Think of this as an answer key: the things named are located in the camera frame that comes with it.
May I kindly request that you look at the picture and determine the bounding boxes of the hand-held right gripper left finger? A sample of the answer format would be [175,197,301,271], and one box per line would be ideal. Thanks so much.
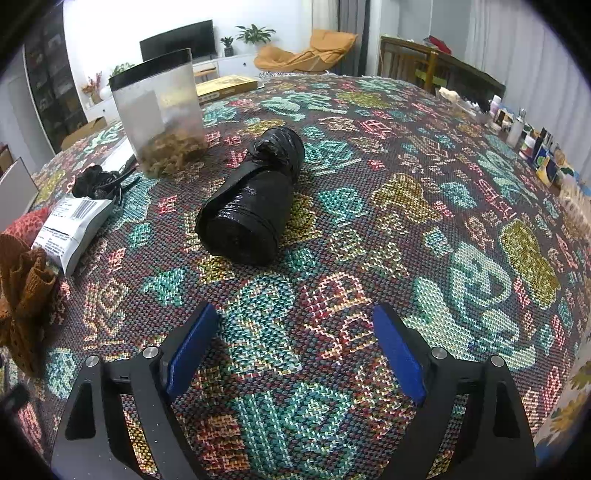
[51,302,220,480]

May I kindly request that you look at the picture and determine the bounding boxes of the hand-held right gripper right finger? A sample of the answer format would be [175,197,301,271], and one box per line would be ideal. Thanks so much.
[372,302,537,480]

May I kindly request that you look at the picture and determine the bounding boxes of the black plastic bag roll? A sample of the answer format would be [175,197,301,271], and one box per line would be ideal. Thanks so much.
[195,127,305,267]

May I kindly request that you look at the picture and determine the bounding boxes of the grey snack packet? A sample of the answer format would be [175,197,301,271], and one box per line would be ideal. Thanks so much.
[31,196,116,278]

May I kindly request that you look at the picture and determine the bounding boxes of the brown knitted cloth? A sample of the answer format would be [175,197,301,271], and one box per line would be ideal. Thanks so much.
[0,233,58,374]

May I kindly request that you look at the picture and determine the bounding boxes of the clear long plastic packet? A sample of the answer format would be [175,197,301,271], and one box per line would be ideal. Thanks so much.
[99,138,137,174]

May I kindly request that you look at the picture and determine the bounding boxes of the red patterned cloth pouch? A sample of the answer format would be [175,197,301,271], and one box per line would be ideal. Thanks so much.
[0,207,51,236]

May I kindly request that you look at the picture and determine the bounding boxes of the white cardboard box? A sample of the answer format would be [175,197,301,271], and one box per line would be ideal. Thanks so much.
[0,157,40,232]

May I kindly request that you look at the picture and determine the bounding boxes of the patterned woven blanket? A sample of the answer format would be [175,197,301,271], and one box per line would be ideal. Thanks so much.
[0,74,591,480]

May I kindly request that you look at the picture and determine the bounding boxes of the beige biscuit packet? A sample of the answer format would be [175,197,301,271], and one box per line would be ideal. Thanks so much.
[558,178,591,217]

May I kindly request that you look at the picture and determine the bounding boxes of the clear jar black lid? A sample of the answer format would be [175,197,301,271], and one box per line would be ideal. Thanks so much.
[108,47,209,178]

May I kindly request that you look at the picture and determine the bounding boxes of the brown cardboard box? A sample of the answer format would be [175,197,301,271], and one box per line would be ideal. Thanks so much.
[61,116,108,151]

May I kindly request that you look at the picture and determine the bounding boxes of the row of cosmetic bottles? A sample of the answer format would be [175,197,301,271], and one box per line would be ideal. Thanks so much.
[487,95,578,188]

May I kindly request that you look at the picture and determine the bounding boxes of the metal bowl of small items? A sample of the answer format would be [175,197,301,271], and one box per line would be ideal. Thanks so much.
[436,86,491,114]

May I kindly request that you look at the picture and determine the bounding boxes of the yellow book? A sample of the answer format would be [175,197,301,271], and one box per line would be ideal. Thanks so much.
[196,74,259,99]

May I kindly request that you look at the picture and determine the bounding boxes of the dried flower bouquet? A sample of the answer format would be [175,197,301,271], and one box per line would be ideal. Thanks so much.
[82,71,103,104]

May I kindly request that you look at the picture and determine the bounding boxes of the wooden chair green seat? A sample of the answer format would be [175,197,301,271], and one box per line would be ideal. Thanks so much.
[416,51,439,93]

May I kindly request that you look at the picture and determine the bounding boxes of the white low television cabinet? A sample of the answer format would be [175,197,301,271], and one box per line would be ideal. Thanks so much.
[83,53,259,123]

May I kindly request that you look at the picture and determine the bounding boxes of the dark wooden table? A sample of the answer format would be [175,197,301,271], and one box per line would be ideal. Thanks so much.
[379,34,506,104]

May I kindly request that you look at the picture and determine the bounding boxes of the dark display cabinet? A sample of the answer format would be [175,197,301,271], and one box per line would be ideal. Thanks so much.
[23,9,88,158]

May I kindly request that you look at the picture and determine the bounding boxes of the flat television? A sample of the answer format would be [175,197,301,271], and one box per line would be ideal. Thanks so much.
[139,19,217,63]

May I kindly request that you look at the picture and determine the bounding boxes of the orange rocking chair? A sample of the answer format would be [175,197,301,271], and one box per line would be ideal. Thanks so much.
[253,28,358,75]

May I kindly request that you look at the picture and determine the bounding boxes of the broad-leaf potted plant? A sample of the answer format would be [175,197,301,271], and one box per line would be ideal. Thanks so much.
[235,24,276,45]

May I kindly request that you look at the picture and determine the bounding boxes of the grey curtain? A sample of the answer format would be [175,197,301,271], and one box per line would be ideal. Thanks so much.
[338,0,382,77]

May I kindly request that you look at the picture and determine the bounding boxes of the white sheer curtain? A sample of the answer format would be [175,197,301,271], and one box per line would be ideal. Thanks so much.
[462,0,591,139]

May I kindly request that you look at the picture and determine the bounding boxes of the white standing air conditioner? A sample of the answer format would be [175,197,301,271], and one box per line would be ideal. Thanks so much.
[310,0,341,35]

